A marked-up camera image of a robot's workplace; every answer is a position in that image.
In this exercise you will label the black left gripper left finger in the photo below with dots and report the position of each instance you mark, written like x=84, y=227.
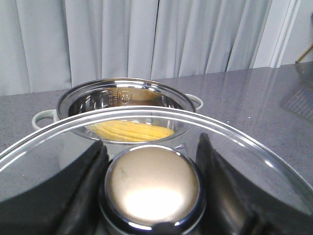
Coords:
x=65, y=204

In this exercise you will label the glass pot lid gold knob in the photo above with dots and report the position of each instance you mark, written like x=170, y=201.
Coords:
x=150, y=188

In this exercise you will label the white pleated curtain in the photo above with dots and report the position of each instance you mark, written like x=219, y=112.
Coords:
x=50, y=45

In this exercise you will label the yellow corn cob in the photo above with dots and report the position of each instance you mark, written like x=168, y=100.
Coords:
x=129, y=131

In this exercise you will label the pale green electric cooking pot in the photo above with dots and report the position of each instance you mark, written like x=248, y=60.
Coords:
x=121, y=92

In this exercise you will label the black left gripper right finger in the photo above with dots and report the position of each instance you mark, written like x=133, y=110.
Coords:
x=236, y=206

